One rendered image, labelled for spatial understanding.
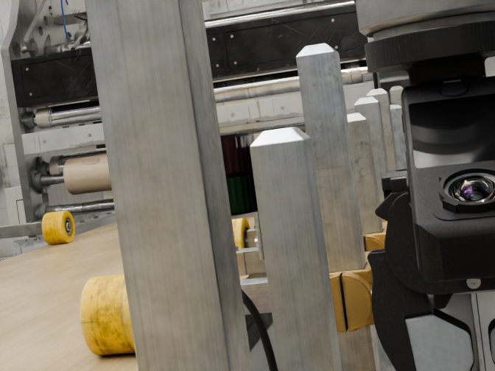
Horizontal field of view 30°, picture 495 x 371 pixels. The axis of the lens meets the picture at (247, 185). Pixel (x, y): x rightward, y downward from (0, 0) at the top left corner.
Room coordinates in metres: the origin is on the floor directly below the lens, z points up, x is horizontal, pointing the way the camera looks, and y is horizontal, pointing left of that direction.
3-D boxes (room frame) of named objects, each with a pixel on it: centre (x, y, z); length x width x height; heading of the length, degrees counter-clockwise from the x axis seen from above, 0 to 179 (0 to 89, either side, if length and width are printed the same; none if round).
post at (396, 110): (2.06, -0.35, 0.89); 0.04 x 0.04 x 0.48; 78
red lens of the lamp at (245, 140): (0.60, 0.02, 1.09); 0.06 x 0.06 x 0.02
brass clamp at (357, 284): (0.86, -0.08, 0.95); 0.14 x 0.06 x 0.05; 168
